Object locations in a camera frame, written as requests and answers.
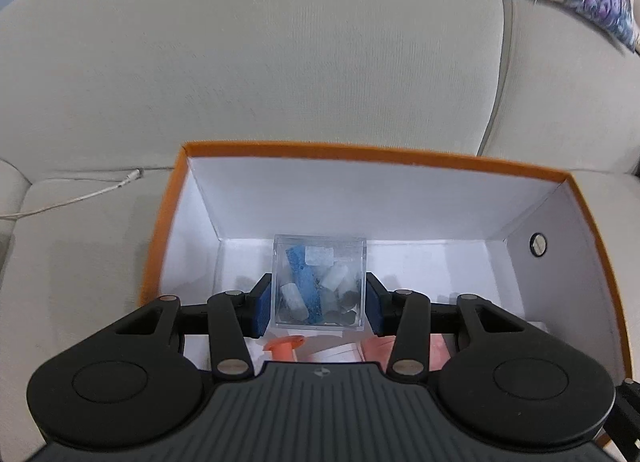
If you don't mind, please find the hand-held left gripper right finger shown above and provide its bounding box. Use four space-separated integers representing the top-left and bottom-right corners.
364 272 527 377

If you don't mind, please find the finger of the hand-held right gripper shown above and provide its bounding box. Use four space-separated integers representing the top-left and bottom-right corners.
606 377 640 462

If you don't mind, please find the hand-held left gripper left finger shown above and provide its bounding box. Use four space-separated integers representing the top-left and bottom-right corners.
114 273 275 379

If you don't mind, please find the pink spouted bottle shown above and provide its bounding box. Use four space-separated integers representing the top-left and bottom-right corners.
359 334 458 373

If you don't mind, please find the pink bottle with orange cap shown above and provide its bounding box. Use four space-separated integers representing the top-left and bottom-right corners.
264 336 307 364

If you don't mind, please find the clear plastic cube box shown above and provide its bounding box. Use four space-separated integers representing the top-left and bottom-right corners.
270 234 368 331

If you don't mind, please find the white hand cream tube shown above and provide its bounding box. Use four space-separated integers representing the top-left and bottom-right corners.
295 339 368 364

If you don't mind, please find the orange cardboard box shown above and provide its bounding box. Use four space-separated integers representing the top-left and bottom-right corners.
137 141 628 448

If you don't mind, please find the beige sofa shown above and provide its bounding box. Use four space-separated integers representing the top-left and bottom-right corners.
0 0 640 462

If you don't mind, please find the white cable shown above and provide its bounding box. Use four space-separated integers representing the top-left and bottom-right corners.
0 168 145 221

